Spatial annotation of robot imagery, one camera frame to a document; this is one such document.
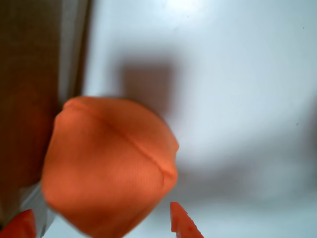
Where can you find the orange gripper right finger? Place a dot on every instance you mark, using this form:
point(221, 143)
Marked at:
point(183, 223)

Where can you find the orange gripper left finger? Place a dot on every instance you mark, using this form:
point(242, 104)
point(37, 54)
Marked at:
point(23, 226)

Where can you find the brown cardboard box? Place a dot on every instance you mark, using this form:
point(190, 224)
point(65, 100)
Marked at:
point(24, 74)

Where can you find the orange bean bag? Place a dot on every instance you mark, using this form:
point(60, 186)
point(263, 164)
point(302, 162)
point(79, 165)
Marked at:
point(106, 168)

